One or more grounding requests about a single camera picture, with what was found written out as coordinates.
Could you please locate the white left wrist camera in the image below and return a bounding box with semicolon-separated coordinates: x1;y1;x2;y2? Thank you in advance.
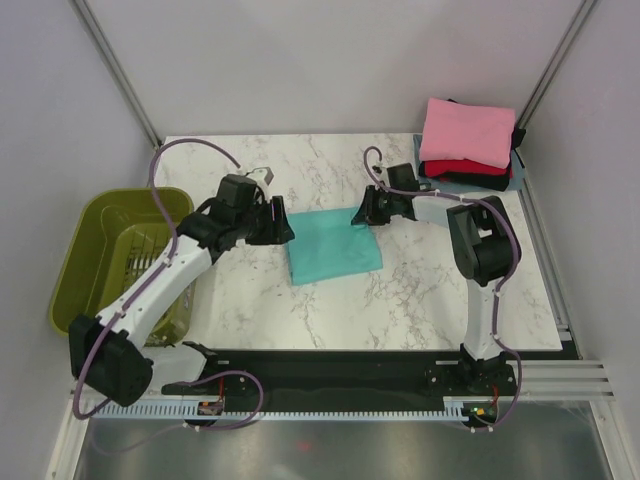
238;166;274;197

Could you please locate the folded pink t-shirt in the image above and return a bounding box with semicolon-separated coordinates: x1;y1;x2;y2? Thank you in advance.
419;98;516;169

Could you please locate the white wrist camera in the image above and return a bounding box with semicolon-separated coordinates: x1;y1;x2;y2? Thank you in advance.
371;163;390;186
238;166;274;197

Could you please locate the white slotted cable duct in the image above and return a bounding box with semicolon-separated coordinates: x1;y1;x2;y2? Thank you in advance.
94;397;498;422

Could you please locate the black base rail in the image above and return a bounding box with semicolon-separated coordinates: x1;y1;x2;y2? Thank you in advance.
159;349;521;414

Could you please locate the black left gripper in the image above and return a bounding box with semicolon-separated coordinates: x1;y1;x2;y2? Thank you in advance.
235;196;295;246

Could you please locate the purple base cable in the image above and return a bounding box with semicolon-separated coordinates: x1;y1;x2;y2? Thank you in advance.
92;369;267;456

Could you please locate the folded grey-blue t-shirt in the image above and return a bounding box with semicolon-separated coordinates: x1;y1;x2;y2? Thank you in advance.
412;134;525;194

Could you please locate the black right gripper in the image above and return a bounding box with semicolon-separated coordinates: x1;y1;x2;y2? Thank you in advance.
353;185;400;227

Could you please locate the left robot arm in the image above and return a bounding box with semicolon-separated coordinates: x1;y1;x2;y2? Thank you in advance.
69;167;295;407

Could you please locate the aluminium frame post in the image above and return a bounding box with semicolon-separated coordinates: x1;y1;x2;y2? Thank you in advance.
517;0;600;129
69;0;162;149

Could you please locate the olive green plastic tub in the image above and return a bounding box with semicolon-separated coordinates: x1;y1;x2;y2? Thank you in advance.
49;188;171;335

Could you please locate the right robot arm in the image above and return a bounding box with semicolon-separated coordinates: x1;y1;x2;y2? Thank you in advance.
351;163;521;395

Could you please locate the right aluminium frame post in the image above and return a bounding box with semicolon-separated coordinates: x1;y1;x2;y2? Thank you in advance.
517;0;600;129

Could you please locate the teal t-shirt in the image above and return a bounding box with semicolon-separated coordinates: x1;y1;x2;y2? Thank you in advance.
286;207;383;286

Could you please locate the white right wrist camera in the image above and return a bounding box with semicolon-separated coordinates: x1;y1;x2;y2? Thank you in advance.
371;163;390;186

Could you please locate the folded red t-shirt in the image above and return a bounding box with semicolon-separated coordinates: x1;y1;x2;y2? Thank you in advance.
418;159;512;178

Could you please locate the left aluminium frame post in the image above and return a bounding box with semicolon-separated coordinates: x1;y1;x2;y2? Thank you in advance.
69;0;162;149

